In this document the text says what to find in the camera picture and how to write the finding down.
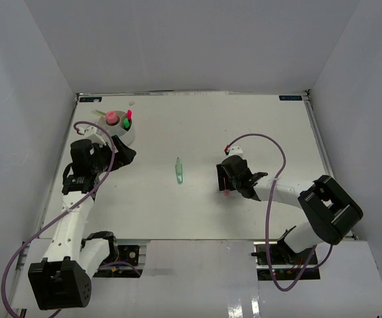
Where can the white round divided organizer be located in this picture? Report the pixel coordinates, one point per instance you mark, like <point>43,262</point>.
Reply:
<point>126,136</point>

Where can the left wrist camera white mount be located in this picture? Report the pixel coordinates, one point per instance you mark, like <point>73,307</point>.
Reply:
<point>90,133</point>

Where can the black highlighter pink cap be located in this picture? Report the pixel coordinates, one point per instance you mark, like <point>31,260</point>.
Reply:
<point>129,114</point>

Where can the mint green highlighter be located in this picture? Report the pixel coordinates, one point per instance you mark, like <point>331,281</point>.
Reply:
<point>179,171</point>

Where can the pink translucent highlighter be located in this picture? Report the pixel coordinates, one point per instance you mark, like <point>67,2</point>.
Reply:
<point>226,192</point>

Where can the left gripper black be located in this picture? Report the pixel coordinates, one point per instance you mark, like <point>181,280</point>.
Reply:
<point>125,156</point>

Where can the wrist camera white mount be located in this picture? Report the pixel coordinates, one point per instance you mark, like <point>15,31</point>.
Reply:
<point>90,133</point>
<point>234,151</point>

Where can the black highlighter green cap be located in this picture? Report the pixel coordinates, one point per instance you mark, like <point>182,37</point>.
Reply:
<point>126,124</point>

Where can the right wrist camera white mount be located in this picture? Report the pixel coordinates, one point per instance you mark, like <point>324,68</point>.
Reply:
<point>234,151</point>

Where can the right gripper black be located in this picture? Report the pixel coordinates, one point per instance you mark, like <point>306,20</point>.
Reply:
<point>221,174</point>

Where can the yellow pen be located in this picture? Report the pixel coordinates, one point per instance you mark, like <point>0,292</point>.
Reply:
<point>99,113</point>

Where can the blue table label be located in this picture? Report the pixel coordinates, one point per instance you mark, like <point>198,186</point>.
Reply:
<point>90,99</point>
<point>290,97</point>

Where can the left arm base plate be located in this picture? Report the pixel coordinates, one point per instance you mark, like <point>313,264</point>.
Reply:
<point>132,254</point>

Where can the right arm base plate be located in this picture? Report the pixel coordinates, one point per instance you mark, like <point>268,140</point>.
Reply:
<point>284,269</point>

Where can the right blue table label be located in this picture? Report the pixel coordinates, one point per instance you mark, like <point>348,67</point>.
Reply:
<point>290,97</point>

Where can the pink capped crayon tube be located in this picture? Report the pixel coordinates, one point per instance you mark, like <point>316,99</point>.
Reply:
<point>111,118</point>

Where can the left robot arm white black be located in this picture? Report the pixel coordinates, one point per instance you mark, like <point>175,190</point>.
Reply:
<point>62,279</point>

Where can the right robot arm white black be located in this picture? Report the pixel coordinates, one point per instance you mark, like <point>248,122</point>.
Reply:
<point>330,212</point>

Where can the left blue table label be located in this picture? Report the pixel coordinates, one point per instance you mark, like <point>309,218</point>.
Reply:
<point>90,99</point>

